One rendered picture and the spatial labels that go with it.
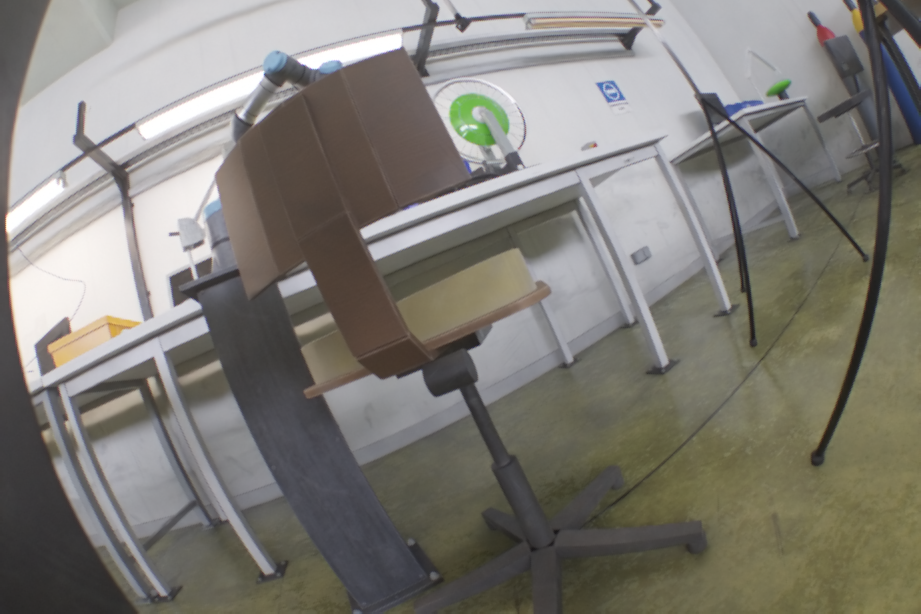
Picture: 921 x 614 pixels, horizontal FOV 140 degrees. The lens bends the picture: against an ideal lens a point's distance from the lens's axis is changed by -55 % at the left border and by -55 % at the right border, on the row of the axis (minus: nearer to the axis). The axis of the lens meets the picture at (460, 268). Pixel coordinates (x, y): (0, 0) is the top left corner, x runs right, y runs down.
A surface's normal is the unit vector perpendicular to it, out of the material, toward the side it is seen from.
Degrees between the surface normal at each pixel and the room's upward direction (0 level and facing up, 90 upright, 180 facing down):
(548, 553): 8
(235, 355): 90
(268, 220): 90
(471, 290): 90
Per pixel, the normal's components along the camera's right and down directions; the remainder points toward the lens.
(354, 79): 0.09, -0.14
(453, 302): -0.18, -0.01
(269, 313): 0.37, -0.25
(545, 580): -0.44, -0.90
